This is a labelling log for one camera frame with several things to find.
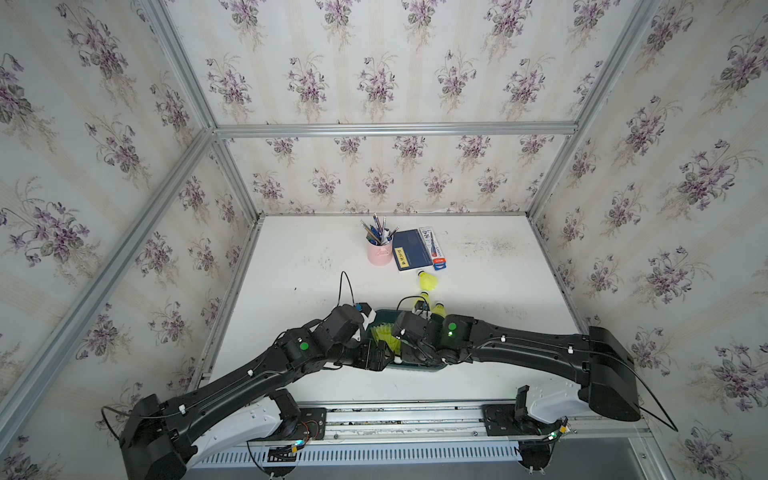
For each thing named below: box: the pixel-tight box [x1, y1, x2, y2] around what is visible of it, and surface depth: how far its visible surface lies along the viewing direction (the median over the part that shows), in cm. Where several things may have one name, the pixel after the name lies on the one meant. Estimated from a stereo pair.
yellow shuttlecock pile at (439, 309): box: [432, 302, 447, 318], surface depth 92 cm
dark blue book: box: [392, 228, 433, 273], surface depth 110 cm
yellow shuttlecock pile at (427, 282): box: [419, 272, 437, 292], surface depth 101 cm
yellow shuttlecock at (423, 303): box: [414, 290, 431, 312], surface depth 75 cm
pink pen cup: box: [366, 237, 393, 266], surface depth 101 cm
